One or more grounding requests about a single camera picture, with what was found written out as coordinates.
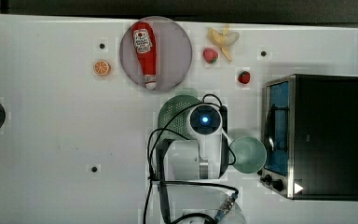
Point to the pink toy strawberry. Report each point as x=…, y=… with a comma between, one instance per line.
x=210, y=55

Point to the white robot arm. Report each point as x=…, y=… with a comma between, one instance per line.
x=204, y=155

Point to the green strainer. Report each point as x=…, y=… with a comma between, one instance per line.
x=177, y=129

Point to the toaster oven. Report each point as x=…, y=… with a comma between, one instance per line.
x=310, y=131

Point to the green cup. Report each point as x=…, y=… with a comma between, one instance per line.
x=250, y=154

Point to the orange slice toy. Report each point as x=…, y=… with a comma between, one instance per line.
x=102, y=68

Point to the grey round plate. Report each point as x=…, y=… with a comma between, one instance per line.
x=174, y=54

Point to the peeled banana toy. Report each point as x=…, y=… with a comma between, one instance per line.
x=223, y=40

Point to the red ketchup bottle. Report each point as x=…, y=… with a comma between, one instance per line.
x=144, y=43

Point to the small red strawberry toy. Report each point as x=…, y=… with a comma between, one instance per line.
x=244, y=77

